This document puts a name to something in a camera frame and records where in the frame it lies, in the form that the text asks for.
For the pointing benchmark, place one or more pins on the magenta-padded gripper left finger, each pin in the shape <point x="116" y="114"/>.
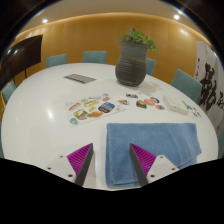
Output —
<point x="63" y="166"/>

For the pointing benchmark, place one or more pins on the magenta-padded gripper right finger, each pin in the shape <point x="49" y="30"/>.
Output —
<point x="158" y="166"/>

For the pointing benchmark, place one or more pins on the blue towel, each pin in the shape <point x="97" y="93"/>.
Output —
<point x="166" y="141"/>

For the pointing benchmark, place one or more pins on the red and blue oval sticker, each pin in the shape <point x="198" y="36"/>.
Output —
<point x="160" y="107"/>

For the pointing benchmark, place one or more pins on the white sheet of colourful stickers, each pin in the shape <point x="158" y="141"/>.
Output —
<point x="91" y="110"/>

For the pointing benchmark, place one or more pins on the white flat box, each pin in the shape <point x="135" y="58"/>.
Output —
<point x="173" y="105"/>

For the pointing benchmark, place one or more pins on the dark shield-shaped sticker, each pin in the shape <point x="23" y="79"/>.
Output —
<point x="141" y="104"/>

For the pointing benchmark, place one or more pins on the blue and orange round sticker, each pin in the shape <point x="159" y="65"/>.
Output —
<point x="155" y="99"/>

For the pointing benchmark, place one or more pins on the green marker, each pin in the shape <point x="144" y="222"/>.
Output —
<point x="186" y="104"/>

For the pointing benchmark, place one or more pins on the small orange sticker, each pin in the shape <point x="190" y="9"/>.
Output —
<point x="123" y="102"/>

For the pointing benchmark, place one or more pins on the dark rectangular sticker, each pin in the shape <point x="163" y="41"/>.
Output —
<point x="131" y="95"/>

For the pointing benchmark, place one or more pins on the white calligraphy folding screen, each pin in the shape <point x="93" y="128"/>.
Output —
<point x="208" y="83"/>

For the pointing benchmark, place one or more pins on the green plant in grey pot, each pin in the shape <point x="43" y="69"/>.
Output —
<point x="131" y="66"/>

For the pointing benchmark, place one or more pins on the teal chairs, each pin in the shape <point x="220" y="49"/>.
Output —
<point x="95" y="56"/>

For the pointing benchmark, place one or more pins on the black screen on stand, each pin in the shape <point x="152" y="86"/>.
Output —
<point x="20" y="58"/>

